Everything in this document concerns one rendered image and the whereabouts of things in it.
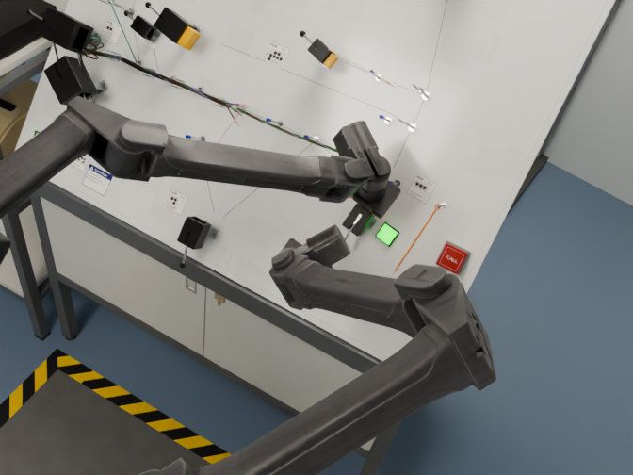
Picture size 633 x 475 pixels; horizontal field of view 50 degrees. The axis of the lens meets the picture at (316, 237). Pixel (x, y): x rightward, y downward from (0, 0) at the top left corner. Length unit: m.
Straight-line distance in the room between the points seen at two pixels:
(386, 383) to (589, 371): 2.25
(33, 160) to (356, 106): 0.76
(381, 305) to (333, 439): 0.21
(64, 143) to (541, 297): 2.34
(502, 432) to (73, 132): 1.96
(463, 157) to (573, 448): 1.47
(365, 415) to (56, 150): 0.59
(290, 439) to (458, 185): 0.90
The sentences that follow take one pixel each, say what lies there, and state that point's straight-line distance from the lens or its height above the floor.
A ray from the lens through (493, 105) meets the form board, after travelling 1.50.
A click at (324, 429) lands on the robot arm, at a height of 1.54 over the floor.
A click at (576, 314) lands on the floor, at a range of 3.07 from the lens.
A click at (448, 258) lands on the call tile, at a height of 1.11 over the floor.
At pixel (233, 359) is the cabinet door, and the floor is 0.48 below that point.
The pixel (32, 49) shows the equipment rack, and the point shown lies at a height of 1.06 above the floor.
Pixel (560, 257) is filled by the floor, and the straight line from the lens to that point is 3.25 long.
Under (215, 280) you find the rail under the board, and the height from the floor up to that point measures 0.85.
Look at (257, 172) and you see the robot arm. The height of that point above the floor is 1.39.
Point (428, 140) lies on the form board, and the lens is 1.51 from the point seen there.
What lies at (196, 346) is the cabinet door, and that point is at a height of 0.44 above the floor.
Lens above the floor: 2.16
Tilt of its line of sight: 48 degrees down
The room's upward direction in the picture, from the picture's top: 12 degrees clockwise
